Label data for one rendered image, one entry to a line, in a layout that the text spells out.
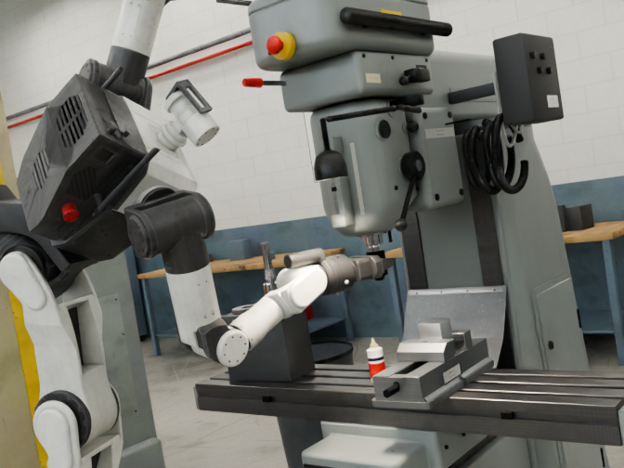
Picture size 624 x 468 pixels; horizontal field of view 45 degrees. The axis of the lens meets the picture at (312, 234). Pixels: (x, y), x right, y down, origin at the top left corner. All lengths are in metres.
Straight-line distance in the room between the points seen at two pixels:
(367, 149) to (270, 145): 5.91
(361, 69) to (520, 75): 0.39
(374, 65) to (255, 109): 6.03
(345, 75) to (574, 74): 4.44
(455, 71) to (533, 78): 0.30
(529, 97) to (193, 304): 0.92
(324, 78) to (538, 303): 0.89
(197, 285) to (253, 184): 6.38
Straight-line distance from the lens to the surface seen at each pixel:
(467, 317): 2.16
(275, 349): 2.07
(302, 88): 1.81
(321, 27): 1.67
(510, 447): 2.15
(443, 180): 1.95
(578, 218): 5.58
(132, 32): 1.79
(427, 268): 2.24
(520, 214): 2.18
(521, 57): 1.89
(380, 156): 1.77
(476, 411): 1.71
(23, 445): 3.24
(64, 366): 1.78
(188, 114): 1.61
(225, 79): 8.07
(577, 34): 6.09
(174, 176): 1.57
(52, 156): 1.59
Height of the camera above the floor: 1.43
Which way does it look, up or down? 3 degrees down
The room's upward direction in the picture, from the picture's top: 9 degrees counter-clockwise
